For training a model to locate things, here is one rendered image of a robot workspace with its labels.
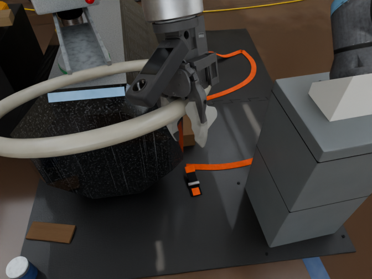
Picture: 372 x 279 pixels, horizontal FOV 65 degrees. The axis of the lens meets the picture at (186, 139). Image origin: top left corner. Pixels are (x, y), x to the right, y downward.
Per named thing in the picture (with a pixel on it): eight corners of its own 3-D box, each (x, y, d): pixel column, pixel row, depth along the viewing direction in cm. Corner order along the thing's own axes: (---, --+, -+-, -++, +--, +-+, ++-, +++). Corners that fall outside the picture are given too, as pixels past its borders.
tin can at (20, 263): (14, 274, 150) (2, 265, 141) (32, 261, 155) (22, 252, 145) (21, 290, 146) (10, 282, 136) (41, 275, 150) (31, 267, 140)
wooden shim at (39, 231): (26, 238, 163) (25, 237, 161) (34, 222, 169) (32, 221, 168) (70, 243, 161) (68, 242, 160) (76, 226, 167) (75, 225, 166)
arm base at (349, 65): (363, 75, 113) (361, 48, 112) (408, 67, 94) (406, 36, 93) (318, 81, 110) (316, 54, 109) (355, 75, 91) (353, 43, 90)
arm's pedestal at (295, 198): (305, 168, 196) (363, 58, 132) (347, 240, 164) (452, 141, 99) (233, 182, 189) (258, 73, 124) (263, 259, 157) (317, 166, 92)
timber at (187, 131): (195, 145, 207) (195, 134, 198) (178, 147, 206) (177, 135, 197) (189, 115, 226) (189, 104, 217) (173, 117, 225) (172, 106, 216)
